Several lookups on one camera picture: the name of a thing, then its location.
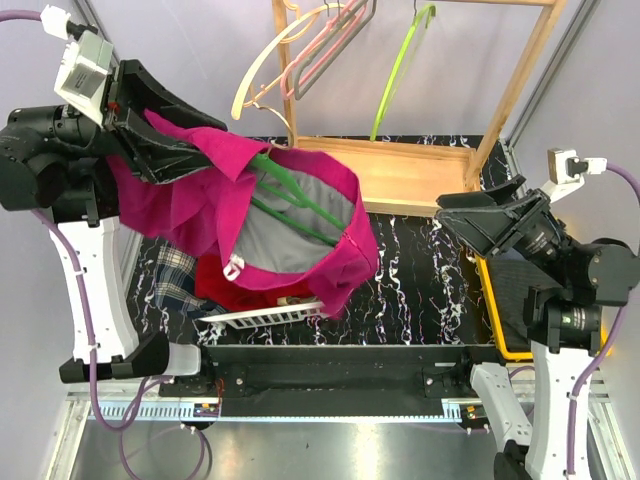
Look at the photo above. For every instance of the wooden clothes rack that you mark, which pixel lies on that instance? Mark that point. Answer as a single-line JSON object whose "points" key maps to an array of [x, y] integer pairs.
{"points": [[406, 179]]}

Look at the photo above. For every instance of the navy plaid skirt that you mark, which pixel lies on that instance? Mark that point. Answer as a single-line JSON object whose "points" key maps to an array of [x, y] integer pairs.
{"points": [[174, 279]]}

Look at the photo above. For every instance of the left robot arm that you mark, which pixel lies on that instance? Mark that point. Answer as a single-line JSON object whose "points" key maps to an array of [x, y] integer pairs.
{"points": [[54, 163]]}

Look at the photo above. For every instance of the pink plastic hanger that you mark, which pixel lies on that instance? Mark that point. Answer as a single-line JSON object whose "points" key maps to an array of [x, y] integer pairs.
{"points": [[320, 50]]}

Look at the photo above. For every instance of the green hanger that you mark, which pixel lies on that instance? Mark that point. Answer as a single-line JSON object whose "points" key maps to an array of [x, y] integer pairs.
{"points": [[293, 194]]}

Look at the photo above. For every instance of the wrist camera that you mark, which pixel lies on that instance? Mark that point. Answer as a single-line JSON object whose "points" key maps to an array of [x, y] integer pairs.
{"points": [[82, 75], [567, 172]]}

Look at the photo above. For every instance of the white plastic laundry basket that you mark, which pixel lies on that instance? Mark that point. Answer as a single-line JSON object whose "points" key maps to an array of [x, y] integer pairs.
{"points": [[268, 317]]}

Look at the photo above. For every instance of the cream plastic hanger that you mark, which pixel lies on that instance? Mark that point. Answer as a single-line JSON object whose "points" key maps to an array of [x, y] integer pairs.
{"points": [[291, 24]]}

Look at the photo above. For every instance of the yellow-green hanger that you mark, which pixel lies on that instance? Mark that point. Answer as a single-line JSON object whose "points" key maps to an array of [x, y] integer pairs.
{"points": [[411, 44]]}

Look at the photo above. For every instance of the folded dark clothes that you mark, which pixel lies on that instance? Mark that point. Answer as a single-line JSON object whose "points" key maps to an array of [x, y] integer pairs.
{"points": [[511, 276]]}

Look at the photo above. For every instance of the red dress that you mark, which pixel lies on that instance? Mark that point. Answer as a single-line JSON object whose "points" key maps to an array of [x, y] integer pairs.
{"points": [[211, 284]]}

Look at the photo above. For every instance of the magenta dress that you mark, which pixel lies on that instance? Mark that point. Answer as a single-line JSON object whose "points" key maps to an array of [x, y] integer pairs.
{"points": [[210, 212]]}

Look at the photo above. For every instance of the pastel floral skirt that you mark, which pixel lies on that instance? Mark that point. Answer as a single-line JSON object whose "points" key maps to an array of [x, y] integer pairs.
{"points": [[294, 300]]}

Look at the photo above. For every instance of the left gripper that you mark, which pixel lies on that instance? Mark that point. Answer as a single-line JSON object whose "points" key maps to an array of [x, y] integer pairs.
{"points": [[158, 152]]}

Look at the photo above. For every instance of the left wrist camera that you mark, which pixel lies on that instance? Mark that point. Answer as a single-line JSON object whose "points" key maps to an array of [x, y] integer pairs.
{"points": [[82, 75]]}

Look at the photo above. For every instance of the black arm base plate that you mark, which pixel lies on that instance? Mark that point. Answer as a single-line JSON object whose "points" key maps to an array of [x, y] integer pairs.
{"points": [[304, 383]]}

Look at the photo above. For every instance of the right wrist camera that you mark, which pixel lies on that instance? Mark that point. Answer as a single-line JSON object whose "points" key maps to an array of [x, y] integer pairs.
{"points": [[567, 172]]}

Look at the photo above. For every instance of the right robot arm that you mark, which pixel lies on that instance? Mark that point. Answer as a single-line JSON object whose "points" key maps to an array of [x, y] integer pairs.
{"points": [[563, 323]]}

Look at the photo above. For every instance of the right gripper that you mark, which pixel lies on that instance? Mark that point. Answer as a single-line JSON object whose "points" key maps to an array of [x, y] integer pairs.
{"points": [[493, 228]]}

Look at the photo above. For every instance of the yellow plastic bin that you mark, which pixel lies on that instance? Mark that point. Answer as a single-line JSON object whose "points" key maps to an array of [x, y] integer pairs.
{"points": [[497, 331]]}

